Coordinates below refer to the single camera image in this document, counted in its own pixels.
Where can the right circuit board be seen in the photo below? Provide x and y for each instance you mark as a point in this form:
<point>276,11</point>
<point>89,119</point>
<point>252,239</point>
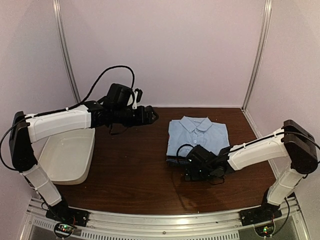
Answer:
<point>264,230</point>

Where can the left circuit board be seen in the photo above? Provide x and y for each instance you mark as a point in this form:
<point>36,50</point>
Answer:
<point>63,230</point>

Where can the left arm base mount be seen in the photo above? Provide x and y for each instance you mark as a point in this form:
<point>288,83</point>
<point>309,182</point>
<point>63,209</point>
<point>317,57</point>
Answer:
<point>63,213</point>

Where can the left aluminium frame post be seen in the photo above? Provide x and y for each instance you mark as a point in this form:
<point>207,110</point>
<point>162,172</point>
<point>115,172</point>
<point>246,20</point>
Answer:
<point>64,49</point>

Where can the white plastic tub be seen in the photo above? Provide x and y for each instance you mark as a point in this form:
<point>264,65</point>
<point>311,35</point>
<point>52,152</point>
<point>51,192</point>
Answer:
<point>67,157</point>

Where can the circuit board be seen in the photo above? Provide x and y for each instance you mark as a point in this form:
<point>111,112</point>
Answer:
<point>63,230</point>
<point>264,230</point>

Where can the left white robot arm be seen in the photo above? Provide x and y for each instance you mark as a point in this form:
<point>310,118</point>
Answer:
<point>28,136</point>

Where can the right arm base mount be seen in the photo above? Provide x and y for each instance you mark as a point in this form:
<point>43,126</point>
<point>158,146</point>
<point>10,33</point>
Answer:
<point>264,213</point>

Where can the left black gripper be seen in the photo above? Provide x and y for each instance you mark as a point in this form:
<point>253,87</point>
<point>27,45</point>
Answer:
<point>141,120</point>

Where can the folded blue checked shirt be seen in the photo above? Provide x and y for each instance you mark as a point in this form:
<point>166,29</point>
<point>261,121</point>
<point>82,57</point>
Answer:
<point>174,161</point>

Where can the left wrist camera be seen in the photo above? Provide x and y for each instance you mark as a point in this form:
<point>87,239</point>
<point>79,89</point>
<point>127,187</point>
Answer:
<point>135,98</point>

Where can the aluminium frame post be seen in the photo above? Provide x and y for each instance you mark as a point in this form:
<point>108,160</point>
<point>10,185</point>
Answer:
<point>264,30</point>
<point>64,49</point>

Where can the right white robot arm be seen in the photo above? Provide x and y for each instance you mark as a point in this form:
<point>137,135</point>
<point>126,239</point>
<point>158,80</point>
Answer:
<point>291,143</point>

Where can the right aluminium frame post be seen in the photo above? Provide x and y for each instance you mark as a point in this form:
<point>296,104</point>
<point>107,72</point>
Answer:
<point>264,30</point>

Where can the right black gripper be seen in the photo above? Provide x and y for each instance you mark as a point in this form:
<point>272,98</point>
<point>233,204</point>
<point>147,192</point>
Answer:
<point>195,175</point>

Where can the light blue long sleeve shirt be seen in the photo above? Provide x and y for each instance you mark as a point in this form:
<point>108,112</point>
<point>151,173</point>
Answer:
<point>188,132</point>

